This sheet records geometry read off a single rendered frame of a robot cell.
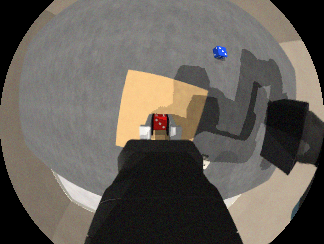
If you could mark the tan square mat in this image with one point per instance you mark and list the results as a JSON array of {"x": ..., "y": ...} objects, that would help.
[{"x": 146, "y": 93}]

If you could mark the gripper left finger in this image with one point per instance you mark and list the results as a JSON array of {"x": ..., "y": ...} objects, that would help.
[{"x": 146, "y": 130}]

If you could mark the white die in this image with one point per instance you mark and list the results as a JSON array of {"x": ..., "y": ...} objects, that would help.
[{"x": 206, "y": 162}]

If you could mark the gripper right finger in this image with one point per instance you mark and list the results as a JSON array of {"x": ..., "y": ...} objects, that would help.
[{"x": 173, "y": 131}]

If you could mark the blue die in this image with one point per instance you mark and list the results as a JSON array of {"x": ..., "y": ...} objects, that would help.
[{"x": 220, "y": 52}]

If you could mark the red die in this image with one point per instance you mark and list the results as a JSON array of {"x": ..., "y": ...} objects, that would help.
[{"x": 160, "y": 121}]

